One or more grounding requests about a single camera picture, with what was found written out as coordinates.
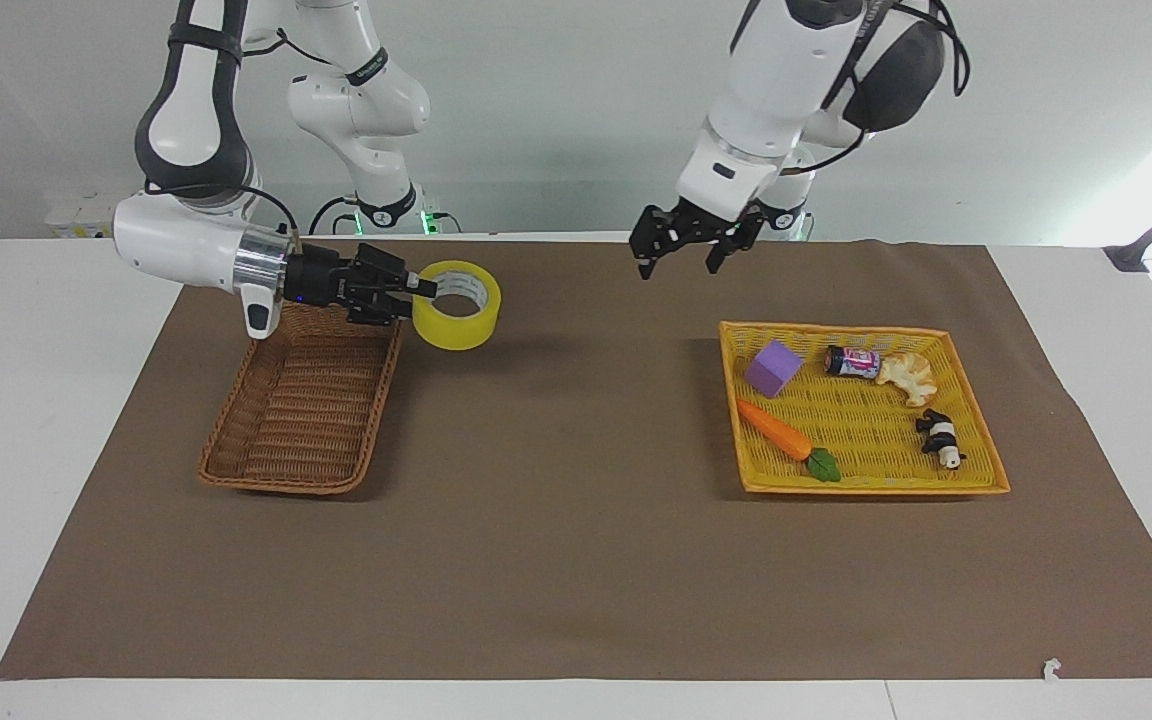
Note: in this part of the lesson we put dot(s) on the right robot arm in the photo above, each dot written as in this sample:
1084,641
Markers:
186,245

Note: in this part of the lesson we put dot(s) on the black white panda toy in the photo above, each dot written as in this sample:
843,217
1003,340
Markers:
942,438

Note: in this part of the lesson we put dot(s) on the yellow tape roll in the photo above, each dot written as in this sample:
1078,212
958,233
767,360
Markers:
456,328

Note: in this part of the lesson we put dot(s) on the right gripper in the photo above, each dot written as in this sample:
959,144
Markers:
316,278

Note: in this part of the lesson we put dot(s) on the small dark bottle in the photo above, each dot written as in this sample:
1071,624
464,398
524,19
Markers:
851,362

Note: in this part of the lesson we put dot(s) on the brown wicker basket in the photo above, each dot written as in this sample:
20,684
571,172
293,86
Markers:
306,410

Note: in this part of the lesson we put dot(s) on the yellow wicker basket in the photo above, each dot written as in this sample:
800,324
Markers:
866,430

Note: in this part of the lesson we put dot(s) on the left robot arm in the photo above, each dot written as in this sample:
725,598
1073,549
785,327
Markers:
776,80

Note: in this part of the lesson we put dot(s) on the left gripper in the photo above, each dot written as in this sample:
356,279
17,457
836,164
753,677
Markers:
708,222

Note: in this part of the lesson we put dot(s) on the cream toy croissant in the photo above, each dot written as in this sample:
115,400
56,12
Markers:
911,378

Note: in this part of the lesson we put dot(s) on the white paper scrap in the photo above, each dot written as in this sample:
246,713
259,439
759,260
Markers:
1051,669

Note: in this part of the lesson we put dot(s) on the orange toy carrot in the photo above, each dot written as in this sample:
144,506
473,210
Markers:
776,432

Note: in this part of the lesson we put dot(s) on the purple cube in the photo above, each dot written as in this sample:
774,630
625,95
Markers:
772,370

